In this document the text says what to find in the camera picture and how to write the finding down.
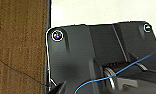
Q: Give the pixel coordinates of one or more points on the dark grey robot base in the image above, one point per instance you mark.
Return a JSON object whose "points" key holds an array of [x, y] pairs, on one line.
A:
{"points": [[74, 50]]}

